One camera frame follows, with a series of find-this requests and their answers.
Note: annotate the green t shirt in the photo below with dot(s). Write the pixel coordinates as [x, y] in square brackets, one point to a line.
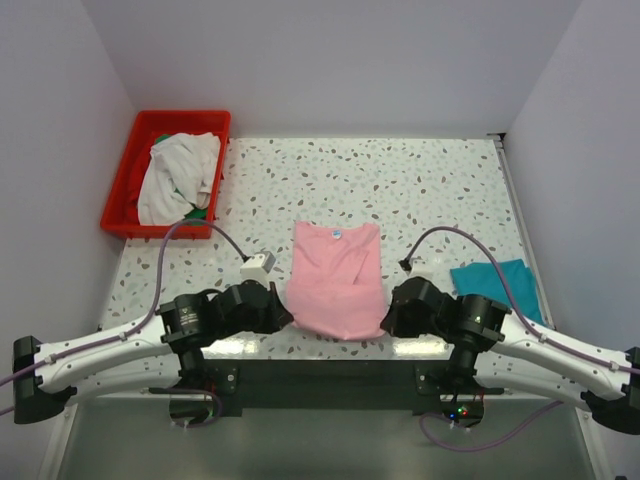
[196, 216]

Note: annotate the pink t shirt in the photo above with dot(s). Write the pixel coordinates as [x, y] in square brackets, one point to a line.
[336, 287]

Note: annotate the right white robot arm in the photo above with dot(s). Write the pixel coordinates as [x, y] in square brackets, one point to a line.
[490, 347]

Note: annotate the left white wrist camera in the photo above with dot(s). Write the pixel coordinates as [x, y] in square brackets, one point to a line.
[258, 267]

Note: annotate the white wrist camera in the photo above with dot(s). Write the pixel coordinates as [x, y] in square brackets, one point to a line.
[415, 267]
[258, 267]

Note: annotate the white t shirt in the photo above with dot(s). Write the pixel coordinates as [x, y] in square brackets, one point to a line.
[175, 170]

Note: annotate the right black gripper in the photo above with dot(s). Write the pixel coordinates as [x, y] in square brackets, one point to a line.
[393, 324]

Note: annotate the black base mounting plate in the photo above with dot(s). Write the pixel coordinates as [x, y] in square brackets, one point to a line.
[405, 385]

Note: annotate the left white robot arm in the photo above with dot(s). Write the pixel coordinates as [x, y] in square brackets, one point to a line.
[161, 351]

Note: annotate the red plastic bin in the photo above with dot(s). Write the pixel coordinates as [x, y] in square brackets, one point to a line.
[120, 214]

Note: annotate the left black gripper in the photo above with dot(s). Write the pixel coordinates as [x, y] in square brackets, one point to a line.
[278, 315]

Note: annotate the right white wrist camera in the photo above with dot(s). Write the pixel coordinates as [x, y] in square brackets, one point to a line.
[415, 267]

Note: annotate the teal folded t shirt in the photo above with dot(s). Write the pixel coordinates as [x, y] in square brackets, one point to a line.
[483, 279]

